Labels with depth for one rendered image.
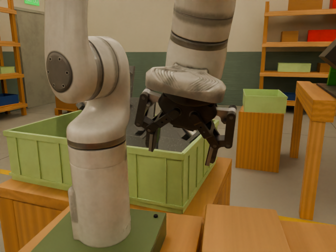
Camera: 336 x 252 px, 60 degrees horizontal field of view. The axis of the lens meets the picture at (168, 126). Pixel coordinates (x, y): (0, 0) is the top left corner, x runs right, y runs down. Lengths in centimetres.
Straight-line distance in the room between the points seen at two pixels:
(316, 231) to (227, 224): 17
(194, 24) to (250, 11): 677
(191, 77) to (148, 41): 731
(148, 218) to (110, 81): 28
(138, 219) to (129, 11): 746
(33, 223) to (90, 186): 59
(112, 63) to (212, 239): 33
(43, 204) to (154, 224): 49
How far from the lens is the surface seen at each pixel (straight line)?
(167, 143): 96
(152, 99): 42
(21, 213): 106
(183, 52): 35
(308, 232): 63
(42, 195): 97
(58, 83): 42
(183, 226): 65
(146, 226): 56
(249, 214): 61
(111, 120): 45
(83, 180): 47
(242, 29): 707
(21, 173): 108
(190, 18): 34
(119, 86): 45
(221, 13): 34
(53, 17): 42
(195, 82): 32
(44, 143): 97
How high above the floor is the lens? 120
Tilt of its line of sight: 14 degrees down
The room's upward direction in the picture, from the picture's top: straight up
